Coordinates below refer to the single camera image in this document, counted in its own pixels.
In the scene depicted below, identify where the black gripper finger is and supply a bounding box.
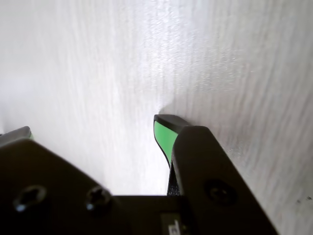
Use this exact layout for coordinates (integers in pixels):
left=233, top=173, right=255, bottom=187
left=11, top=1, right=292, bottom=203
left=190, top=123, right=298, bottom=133
left=0, top=126, right=118, bottom=235
left=153, top=114, right=279, bottom=235

